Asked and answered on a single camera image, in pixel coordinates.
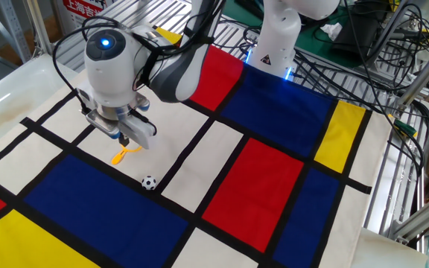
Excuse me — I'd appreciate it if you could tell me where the crumpled white tissue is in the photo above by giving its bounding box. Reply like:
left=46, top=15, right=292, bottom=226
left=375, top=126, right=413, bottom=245
left=320, top=22, right=344, bottom=41

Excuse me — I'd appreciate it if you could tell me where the grey slotted steel post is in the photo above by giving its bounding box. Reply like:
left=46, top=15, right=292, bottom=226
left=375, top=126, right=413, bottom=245
left=0, top=0, right=33, bottom=63

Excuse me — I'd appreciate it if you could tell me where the silver wrist camera blue cap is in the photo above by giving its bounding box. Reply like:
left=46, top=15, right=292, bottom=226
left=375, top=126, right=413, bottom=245
left=85, top=109, right=122, bottom=140
left=136, top=95, right=151, bottom=112

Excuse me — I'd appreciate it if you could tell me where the black box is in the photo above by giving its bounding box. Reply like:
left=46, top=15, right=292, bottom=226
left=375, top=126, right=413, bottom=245
left=331, top=1, right=389, bottom=57

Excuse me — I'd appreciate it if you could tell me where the small soccer ball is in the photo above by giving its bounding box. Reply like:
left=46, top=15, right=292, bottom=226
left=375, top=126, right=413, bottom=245
left=141, top=175, right=158, bottom=191

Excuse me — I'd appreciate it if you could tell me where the orange bubble ring wand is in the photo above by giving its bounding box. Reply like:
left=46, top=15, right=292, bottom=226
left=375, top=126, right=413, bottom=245
left=111, top=144, right=143, bottom=166

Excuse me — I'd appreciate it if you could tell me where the Mondrian pattern cloth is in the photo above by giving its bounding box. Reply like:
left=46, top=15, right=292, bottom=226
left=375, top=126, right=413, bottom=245
left=0, top=26, right=393, bottom=268

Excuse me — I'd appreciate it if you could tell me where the white plastic tub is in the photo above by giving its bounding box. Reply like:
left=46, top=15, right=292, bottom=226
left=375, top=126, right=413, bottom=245
left=0, top=54, right=78, bottom=157

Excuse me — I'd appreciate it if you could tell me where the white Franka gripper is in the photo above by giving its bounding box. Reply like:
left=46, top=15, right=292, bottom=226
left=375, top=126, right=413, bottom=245
left=75, top=87, right=158, bottom=150

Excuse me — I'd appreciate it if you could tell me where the green handled tool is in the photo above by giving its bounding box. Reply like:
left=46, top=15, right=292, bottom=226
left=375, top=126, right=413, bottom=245
left=387, top=113, right=419, bottom=138

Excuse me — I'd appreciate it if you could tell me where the red and white sign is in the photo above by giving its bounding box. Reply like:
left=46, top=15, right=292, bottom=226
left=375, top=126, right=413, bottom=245
left=62, top=0, right=107, bottom=20

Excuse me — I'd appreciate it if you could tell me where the green mat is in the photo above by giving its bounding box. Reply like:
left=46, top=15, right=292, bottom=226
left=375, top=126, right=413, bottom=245
left=223, top=0, right=381, bottom=70

